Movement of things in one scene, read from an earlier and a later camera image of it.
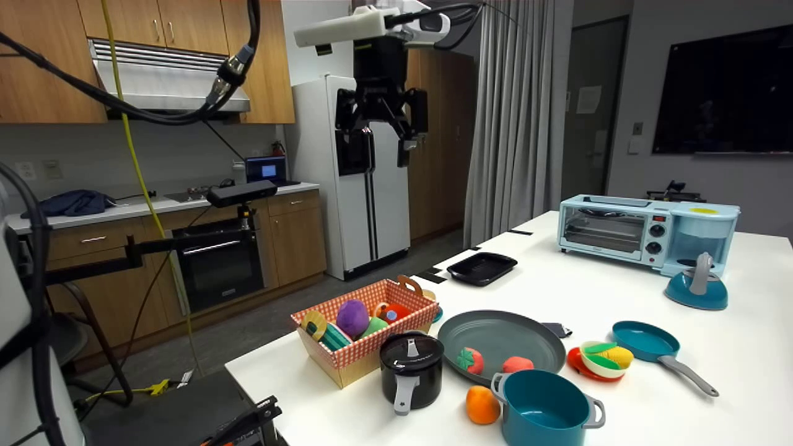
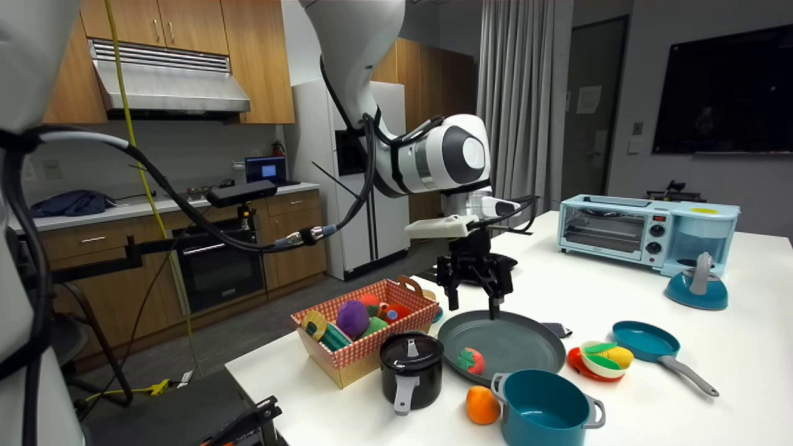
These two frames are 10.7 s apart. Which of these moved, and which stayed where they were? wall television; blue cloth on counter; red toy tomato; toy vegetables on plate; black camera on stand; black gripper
Moved: red toy tomato; black gripper
Stayed: toy vegetables on plate; wall television; blue cloth on counter; black camera on stand
